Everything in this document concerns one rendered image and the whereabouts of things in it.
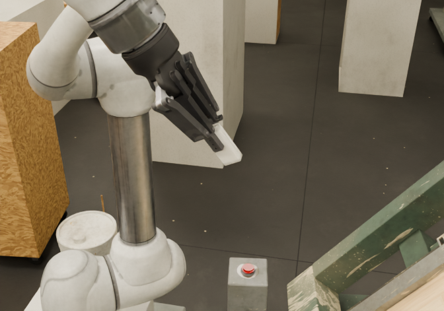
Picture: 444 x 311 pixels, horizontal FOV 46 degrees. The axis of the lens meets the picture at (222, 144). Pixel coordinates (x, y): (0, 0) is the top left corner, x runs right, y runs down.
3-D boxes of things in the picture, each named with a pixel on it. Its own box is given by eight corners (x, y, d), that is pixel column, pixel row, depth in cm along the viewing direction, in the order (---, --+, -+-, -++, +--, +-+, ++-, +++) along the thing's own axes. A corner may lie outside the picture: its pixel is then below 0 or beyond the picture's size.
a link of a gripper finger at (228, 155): (217, 125, 77) (216, 128, 76) (242, 158, 80) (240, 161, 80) (201, 131, 79) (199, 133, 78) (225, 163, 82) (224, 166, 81)
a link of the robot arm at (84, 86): (20, 35, 106) (87, 29, 111) (19, 60, 123) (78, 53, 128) (34, 98, 106) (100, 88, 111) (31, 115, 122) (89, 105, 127)
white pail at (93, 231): (82, 257, 300) (70, 189, 276) (132, 263, 295) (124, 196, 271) (57, 298, 274) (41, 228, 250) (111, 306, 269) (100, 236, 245)
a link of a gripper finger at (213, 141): (206, 121, 76) (201, 134, 74) (224, 145, 78) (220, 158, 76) (197, 124, 77) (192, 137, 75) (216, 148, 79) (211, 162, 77)
